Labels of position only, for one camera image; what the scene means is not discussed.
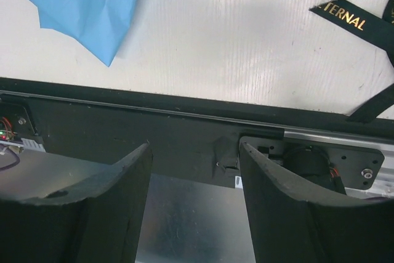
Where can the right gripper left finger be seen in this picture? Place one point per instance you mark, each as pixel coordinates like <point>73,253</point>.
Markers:
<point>98,219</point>

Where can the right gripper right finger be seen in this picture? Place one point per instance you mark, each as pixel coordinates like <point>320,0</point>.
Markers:
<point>294,220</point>

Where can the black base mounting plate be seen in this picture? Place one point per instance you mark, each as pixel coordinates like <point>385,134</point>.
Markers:
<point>194,139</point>

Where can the left white cable duct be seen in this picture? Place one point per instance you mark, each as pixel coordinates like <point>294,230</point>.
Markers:
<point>25,144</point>

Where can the black ribbon gold lettering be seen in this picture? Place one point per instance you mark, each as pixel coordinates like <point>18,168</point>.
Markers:
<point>372,29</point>

